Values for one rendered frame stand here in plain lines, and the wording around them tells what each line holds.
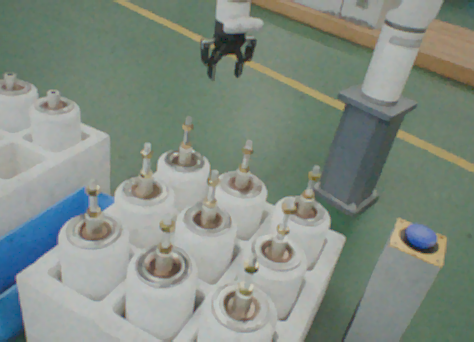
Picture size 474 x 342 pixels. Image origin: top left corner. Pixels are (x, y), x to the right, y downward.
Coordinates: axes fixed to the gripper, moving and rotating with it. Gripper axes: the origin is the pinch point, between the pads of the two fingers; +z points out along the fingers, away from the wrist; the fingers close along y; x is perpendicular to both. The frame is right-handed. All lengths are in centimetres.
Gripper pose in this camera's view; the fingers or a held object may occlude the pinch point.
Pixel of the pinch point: (224, 73)
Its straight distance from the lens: 112.9
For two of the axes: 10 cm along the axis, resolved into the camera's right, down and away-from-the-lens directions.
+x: 4.0, 6.6, -6.4
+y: -9.1, 1.9, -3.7
